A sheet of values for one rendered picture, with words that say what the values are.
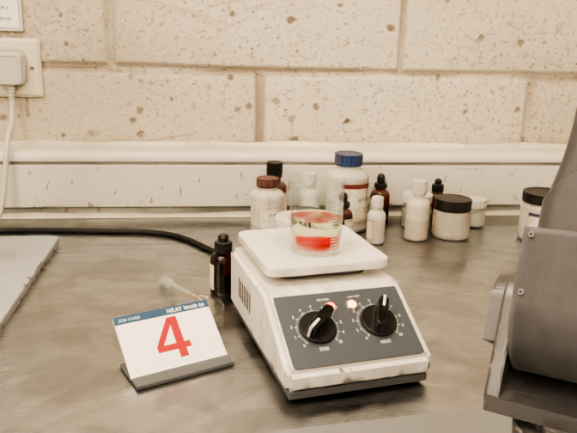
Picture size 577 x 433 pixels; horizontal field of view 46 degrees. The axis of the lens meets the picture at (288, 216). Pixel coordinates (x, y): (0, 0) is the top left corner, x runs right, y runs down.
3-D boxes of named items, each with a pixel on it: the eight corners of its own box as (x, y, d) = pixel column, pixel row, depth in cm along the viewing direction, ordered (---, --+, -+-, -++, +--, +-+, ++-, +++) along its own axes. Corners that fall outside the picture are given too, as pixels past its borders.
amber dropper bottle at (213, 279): (240, 289, 78) (240, 230, 76) (230, 298, 75) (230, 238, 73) (216, 284, 79) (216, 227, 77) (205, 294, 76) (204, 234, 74)
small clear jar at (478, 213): (488, 224, 106) (491, 198, 105) (479, 230, 103) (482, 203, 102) (465, 220, 108) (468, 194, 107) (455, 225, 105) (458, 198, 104)
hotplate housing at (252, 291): (431, 384, 58) (440, 297, 56) (285, 406, 54) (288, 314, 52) (336, 289, 78) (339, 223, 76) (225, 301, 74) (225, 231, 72)
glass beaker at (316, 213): (308, 240, 68) (311, 161, 66) (354, 253, 65) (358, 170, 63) (270, 255, 64) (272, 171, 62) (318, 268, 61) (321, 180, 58)
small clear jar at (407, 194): (393, 225, 105) (396, 192, 103) (415, 221, 107) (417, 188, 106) (415, 232, 101) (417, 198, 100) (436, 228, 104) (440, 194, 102)
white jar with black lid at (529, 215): (510, 232, 103) (515, 186, 101) (555, 233, 103) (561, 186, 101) (525, 246, 96) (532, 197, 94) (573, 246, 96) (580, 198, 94)
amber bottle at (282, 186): (256, 222, 104) (257, 160, 102) (279, 219, 106) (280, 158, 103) (267, 228, 101) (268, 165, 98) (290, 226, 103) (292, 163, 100)
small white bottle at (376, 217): (383, 240, 97) (385, 194, 95) (385, 245, 95) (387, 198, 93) (365, 239, 97) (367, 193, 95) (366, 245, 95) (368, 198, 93)
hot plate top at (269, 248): (391, 268, 63) (392, 259, 62) (267, 279, 59) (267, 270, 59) (343, 231, 74) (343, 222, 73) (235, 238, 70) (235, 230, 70)
